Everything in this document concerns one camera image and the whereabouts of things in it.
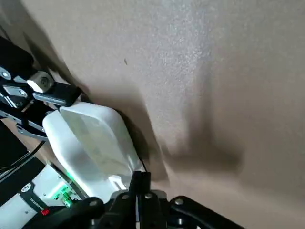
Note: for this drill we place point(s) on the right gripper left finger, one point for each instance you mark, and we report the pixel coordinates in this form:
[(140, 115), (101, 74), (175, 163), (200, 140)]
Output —
[(124, 210)]

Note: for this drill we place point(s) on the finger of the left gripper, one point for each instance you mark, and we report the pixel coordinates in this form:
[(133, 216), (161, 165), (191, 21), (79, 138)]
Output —
[(59, 94), (31, 127)]

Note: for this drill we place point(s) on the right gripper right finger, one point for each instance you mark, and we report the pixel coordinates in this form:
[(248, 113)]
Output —
[(152, 212)]

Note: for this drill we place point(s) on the small white medicine box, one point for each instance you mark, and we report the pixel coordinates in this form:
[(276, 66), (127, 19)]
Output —
[(78, 143)]

